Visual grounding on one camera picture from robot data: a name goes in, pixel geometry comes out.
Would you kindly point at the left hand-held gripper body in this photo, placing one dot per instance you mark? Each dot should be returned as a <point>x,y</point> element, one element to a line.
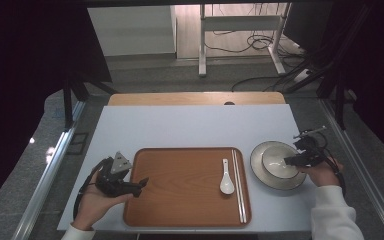
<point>113,181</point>

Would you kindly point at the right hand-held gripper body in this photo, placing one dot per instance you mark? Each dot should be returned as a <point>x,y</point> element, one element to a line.
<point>313,155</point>

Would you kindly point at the white ceramic bowl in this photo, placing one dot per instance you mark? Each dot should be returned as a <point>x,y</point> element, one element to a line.
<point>276,163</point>

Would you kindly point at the white plate with dark rim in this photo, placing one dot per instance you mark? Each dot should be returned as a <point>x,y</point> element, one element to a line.
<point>288,184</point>

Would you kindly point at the wooden brown serving tray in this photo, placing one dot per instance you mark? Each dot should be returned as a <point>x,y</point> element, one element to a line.
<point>180,190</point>

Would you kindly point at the white ceramic spoon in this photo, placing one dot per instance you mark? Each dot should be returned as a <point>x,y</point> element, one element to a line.
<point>227,186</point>

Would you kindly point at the person's right hand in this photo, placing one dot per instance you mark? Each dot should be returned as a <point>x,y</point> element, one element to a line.
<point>326,175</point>

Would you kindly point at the person's left hand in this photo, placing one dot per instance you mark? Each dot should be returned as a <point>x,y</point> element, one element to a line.
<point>93,206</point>

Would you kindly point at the black metal stand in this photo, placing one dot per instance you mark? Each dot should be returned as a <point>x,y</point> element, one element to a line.
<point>68,103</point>
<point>340,100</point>

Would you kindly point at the white table cover sheet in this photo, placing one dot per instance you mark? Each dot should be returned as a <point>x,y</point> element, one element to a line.
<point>186,126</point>

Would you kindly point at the white power strip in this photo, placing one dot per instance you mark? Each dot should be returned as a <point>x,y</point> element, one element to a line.
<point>302,76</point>

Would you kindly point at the black curtain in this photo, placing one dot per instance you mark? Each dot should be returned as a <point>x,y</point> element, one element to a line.
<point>23,83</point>
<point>380,66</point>

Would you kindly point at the white cabinet panel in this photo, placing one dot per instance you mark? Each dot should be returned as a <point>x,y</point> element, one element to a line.
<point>133,30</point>

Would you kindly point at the aluminium rail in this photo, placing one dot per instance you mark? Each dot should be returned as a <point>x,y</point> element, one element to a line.
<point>46,173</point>
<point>363,173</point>

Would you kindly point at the white metal desk frame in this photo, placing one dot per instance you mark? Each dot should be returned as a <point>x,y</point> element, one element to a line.
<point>240,22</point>

